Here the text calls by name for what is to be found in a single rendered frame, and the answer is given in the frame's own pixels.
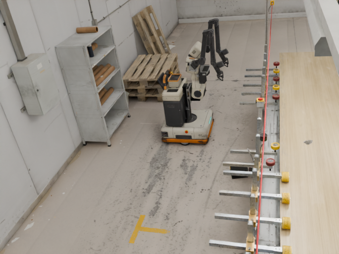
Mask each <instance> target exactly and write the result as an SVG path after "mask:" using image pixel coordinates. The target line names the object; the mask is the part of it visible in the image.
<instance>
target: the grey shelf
mask: <svg viewBox="0 0 339 254"><path fill-rule="evenodd" d="M85 27H96V26H85ZM97 27H98V32H95V33H77V32H76V33H74V34H73V35H72V36H70V37H69V38H67V39H66V40H64V41H63V42H61V43H60V44H58V45H57V46H55V50H56V53H57V56H58V59H59V63H60V66H61V69H62V73H63V76H64V80H65V83H66V87H67V90H68V94H69V97H70V100H71V104H72V107H73V111H74V114H75V117H76V121H77V124H78V127H79V131H80V134H81V138H82V141H83V145H84V146H86V145H87V143H85V141H92V142H107V145H108V147H110V146H111V143H110V138H111V136H112V134H113V133H114V131H115V130H116V129H117V128H118V126H119V125H120V124H121V122H122V121H123V119H124V118H125V116H126V115H127V114H128V117H131V116H130V112H129V107H128V102H127V97H126V92H125V87H124V82H123V77H122V72H121V68H120V63H119V58H118V53H117V48H116V43H115V38H114V33H113V30H112V25H102V26H97ZM110 32H111V33H110ZM93 43H97V45H98V47H97V48H96V49H95V50H93V53H94V57H89V54H88V50H87V46H88V45H89V44H93ZM117 63H118V64H117ZM107 64H110V65H111V66H114V67H115V70H114V71H113V72H112V73H111V74H110V75H109V76H108V77H107V78H106V79H105V80H104V81H103V82H102V83H101V84H100V85H99V86H96V82H95V78H94V74H93V70H92V68H93V67H94V66H95V65H97V66H100V65H103V66H106V65H107ZM120 78H121V79H120ZM103 87H104V88H105V89H106V90H108V89H109V88H110V87H113V88H114V91H113V92H112V93H111V95H110V96H109V97H108V98H107V100H106V101H105V102H104V104H103V105H101V103H100V99H99V95H98V92H99V91H100V90H101V89H102V88H103Z"/></svg>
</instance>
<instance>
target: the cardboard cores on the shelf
mask: <svg viewBox="0 0 339 254"><path fill-rule="evenodd" d="M91 45H92V49H93V50H95V49H96V48H97V47H98V45H97V43H93V44H91ZM92 70H93V74H94V78H95V82H96V86H99V85H100V84H101V83H102V82H103V81H104V80H105V79H106V78H107V77H108V76H109V75H110V74H111V73H112V72H113V71H114V70H115V67H114V66H111V65H110V64H109V63H108V64H107V65H106V66H103V65H100V66H97V65H95V66H94V67H93V68H92ZM113 91H114V88H113V87H110V88H109V89H108V90H106V89H105V88H104V87H103V88H102V89H101V90H100V91H99V92H98V95H99V99H100V103H101V105H103V104H104V102H105V101H106V100H107V98H108V97H109V96H110V95H111V93H112V92H113Z"/></svg>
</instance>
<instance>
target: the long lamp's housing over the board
mask: <svg viewBox="0 0 339 254"><path fill-rule="evenodd" d="M303 2H304V6H305V11H306V15H307V19H308V24H309V28H310V33H311V37H312V41H313V46H314V50H315V53H314V56H332V55H331V52H330V49H329V46H328V43H327V40H326V37H325V34H324V31H323V27H322V24H321V21H320V18H319V15H318V12H317V9H316V6H315V3H314V0H303Z"/></svg>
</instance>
